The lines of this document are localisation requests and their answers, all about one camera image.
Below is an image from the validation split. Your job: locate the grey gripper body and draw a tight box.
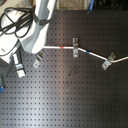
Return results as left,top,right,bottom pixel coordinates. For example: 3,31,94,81
0,18,46,67

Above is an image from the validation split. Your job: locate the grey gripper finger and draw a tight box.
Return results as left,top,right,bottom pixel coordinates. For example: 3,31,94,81
13,54,25,78
33,51,45,69

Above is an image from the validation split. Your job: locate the white cable with coloured marks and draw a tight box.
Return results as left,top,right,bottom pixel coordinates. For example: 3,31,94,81
44,45,128,63

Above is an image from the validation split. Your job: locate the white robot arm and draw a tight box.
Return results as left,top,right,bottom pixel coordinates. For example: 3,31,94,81
0,0,57,77

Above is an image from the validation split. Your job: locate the grey metal clip centre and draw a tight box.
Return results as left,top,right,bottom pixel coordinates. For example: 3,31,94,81
73,38,79,58

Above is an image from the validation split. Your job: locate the grey metal clip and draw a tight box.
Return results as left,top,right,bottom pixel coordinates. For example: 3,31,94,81
102,52,116,70
73,38,79,58

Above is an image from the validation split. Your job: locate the black perforated breadboard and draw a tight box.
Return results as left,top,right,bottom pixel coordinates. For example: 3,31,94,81
0,11,128,128

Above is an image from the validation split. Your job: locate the grey metal clip right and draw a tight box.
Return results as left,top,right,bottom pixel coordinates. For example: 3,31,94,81
102,52,116,70

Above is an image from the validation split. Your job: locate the black cable bundle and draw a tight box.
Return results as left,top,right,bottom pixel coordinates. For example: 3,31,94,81
0,8,38,39

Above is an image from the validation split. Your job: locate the blue post top right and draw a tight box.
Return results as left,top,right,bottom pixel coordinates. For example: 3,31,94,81
88,0,94,11

